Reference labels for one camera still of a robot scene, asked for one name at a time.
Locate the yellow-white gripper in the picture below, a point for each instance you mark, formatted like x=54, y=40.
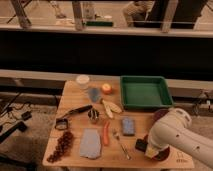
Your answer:
x=151, y=152

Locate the black eraser block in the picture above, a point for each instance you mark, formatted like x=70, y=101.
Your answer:
x=141, y=145

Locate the red bowl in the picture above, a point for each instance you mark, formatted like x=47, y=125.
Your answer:
x=162, y=155

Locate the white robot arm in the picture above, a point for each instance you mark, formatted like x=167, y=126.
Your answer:
x=171, y=128

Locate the blue sponge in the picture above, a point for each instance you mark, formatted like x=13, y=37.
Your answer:
x=128, y=126

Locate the metal spoon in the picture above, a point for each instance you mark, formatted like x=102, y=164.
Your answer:
x=117, y=137

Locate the dark red plate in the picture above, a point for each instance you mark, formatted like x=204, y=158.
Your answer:
x=159, y=114

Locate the orange carrot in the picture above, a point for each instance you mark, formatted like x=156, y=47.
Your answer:
x=105, y=133

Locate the grey-blue cloth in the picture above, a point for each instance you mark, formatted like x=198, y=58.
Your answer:
x=90, y=145

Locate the green plastic tray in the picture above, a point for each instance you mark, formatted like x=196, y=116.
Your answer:
x=144, y=92

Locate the red-yellow apple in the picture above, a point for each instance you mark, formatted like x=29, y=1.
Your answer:
x=106, y=88

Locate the clear blue glass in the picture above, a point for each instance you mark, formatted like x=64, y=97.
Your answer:
x=94, y=94

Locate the bunch of red grapes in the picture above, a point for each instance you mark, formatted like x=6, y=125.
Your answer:
x=63, y=144

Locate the white plastic cup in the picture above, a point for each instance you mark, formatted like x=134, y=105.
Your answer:
x=83, y=81

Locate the black-handled knife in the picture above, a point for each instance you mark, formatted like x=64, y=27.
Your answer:
x=77, y=110

